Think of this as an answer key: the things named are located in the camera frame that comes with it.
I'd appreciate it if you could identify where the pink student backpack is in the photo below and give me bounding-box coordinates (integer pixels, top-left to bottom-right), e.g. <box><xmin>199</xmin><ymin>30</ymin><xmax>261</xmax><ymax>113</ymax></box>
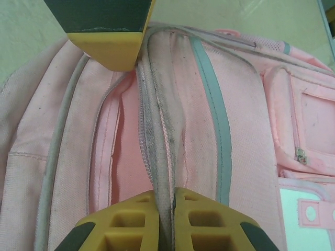
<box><xmin>0</xmin><ymin>22</ymin><xmax>335</xmax><ymax>251</ymax></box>

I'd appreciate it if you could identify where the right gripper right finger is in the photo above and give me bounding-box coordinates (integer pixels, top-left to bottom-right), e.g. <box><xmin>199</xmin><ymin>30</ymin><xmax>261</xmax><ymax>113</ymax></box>
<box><xmin>172</xmin><ymin>187</ymin><xmax>278</xmax><ymax>251</ymax></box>

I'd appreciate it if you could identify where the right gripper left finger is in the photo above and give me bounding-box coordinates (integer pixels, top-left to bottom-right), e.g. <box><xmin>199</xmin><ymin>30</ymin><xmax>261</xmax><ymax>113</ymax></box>
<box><xmin>56</xmin><ymin>190</ymin><xmax>160</xmax><ymax>251</ymax></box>

